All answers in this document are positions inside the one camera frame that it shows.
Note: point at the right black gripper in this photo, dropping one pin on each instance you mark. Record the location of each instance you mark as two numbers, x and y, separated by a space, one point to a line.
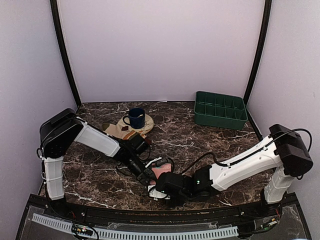
176 204

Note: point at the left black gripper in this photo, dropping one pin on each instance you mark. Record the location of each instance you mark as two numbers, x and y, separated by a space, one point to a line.
146 176

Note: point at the pink patterned sock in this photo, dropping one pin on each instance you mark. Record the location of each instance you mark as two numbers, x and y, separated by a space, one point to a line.
156 171

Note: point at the green compartment tray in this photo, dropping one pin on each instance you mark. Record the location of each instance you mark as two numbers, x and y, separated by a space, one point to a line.
219 110

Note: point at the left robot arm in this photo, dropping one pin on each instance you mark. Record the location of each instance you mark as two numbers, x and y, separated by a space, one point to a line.
58 133

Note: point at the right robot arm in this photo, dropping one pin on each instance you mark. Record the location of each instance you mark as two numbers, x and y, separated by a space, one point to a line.
283 150

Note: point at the beige striped sock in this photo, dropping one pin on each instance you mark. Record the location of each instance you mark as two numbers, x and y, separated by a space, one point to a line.
126 132

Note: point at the dark blue mug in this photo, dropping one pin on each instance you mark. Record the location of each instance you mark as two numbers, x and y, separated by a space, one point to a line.
135 118

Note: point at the black front rail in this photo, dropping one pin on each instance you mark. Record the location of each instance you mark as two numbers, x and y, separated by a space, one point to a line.
241 214

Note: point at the white slotted cable duct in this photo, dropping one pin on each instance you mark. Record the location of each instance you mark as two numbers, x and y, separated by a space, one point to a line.
135 232

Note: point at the black right frame post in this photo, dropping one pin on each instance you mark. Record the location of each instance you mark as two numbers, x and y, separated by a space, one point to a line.
259 50

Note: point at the black frame post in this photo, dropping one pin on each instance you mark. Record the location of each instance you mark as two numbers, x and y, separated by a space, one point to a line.
259 50
63 51

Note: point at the black left frame post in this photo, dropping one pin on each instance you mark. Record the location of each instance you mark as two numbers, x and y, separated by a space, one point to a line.
63 51

